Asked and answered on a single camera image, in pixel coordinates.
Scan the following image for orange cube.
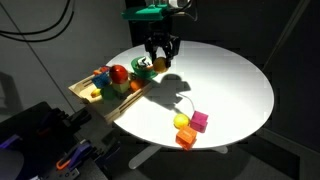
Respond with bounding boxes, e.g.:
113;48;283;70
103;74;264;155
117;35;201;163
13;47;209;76
176;126;197;150

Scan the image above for purple orange clamp front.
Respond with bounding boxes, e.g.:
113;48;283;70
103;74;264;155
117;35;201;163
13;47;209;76
56;140;93;171

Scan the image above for blue cube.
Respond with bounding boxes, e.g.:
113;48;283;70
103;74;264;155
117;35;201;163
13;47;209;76
92;73;110;89

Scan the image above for yellow banana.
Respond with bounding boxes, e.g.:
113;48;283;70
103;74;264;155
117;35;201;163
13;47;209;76
91;89;101;98

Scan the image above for red apple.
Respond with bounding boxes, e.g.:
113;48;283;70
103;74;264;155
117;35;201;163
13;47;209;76
109;65;128;84

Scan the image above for white black patterned cube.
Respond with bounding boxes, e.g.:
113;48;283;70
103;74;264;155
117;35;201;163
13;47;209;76
137;56;153;69

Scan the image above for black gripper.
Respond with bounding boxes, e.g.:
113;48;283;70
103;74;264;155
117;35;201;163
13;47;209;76
144;21;181;68

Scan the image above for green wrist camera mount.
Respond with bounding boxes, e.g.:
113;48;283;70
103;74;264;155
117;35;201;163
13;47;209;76
121;4;168;21

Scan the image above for green bowl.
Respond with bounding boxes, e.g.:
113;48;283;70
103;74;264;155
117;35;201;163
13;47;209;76
131;56;157;79

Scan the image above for orange fruit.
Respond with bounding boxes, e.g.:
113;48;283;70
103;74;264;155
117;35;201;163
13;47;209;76
130;79;144;92

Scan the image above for green cube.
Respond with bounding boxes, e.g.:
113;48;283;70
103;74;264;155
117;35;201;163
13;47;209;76
101;86;116;100

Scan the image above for magenta cube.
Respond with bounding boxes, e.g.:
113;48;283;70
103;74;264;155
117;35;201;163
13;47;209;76
190;111;208;133

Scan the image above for yellow-green block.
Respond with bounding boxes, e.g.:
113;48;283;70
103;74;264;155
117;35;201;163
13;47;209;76
112;80;130;93

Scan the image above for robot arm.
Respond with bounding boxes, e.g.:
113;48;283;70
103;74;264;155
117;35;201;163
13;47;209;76
144;0;194;72

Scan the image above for red orange small toy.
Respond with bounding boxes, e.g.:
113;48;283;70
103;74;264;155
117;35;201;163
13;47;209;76
93;66;110;75

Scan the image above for grey rounded robot base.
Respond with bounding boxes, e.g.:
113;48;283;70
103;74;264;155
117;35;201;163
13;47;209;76
0;149;24;180

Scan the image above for black hanging cables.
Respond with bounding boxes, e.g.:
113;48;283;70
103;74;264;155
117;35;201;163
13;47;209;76
0;0;75;43

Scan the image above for wooden crate tray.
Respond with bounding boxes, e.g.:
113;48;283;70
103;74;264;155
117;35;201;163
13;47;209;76
69;72;151;121

